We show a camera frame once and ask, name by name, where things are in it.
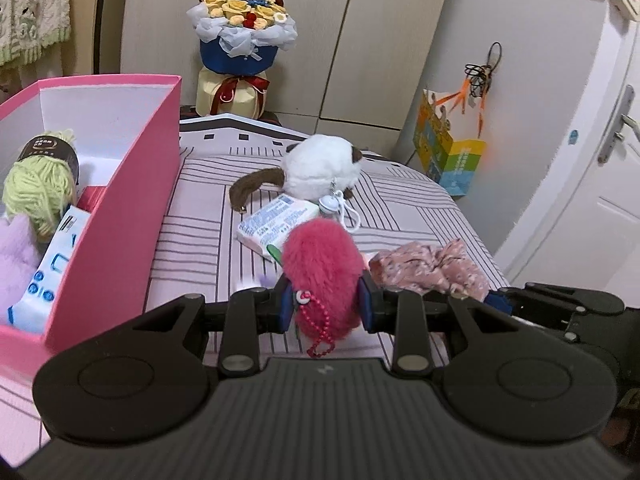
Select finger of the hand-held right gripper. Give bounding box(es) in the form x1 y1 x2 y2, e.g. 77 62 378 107
482 281 581 343

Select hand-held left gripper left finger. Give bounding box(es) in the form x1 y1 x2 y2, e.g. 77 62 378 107
131 277 297 378

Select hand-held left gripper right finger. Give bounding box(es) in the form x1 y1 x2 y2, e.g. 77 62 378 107
357 272 522 377

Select pink fluffy pompom keychain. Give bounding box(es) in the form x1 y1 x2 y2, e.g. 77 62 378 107
277 219 368 361

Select pink floral fabric scrunchie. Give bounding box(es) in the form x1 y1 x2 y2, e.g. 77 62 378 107
369 239 491 303

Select pink cardboard box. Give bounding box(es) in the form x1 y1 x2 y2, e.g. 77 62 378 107
0 74 183 353

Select blue white wet wipe pack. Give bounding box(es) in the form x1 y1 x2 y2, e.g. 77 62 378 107
7 204 92 335

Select white tissue pack blue print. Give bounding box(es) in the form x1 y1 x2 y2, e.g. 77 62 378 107
236 192 321 261

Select white door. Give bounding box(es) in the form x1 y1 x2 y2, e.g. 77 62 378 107
492 0 640 306

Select striped pink bed sheet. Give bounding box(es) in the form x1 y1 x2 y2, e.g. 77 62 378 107
0 114 511 466

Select white plush cat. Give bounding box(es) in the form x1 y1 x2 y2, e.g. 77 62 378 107
229 135 366 233

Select colourful paper gift bag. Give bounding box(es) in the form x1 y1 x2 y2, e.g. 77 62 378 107
412 89 487 197

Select yellow flower bouquet blue wrap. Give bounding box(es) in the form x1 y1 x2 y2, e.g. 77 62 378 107
186 0 298 121

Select beige wardrobe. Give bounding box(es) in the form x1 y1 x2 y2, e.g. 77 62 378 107
92 0 456 133

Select purple plush toy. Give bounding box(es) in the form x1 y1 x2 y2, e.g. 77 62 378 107
0 212 43 331

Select green yarn ball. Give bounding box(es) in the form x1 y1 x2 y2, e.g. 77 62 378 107
2 127 81 241

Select cream fluffy cardigan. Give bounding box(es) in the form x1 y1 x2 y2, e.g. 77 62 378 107
0 0 72 67

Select metal door handle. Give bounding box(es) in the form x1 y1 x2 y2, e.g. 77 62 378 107
597 85 640 163

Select orange black hanging cable bundle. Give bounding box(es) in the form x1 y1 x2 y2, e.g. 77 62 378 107
452 42 503 138

